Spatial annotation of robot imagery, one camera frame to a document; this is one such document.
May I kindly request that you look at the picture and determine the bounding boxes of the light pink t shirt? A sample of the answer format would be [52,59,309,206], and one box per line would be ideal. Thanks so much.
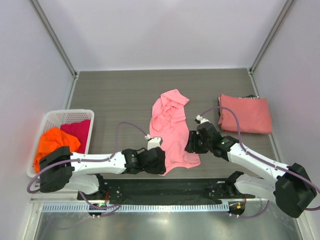
[149,89,201,175]

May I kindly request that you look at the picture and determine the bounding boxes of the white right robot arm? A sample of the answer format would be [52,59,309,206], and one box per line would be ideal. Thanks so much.
[185,115,317,219]

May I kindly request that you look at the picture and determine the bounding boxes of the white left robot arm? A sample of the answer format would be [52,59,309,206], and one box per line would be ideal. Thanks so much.
[39,137,166,200]

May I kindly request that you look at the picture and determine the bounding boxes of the folded salmon t shirt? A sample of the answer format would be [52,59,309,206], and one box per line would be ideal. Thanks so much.
[218,94,273,135]

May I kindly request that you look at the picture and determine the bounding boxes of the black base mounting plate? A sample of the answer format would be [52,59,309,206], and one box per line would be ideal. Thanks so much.
[84,178,254,202]

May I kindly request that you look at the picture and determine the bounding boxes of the folded dark striped t shirt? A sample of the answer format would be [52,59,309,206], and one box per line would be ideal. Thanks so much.
[239,95,261,99]

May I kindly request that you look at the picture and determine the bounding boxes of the magenta t shirt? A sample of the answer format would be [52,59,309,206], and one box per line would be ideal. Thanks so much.
[60,119,91,154]

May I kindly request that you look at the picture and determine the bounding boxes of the orange t shirt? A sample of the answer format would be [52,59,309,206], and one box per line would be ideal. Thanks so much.
[33,127,81,174]

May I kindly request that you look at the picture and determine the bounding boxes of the white plastic laundry basket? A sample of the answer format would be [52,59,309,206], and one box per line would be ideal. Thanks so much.
[26,109,95,178]

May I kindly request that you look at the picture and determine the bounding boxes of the white slotted cable duct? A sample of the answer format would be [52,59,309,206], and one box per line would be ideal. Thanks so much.
[41,202,229,213]

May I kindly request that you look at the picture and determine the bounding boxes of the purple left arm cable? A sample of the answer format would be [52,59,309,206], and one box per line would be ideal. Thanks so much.
[26,121,151,195]

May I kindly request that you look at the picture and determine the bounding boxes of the right aluminium frame post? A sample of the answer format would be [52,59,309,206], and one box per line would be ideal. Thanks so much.
[248,0,296,76]

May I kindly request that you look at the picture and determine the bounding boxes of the aluminium frame post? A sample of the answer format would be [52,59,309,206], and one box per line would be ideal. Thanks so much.
[28,0,77,79]
[248,0,296,76]

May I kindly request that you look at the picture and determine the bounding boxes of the left aluminium frame post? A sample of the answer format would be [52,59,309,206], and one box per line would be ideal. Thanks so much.
[28,0,77,79]

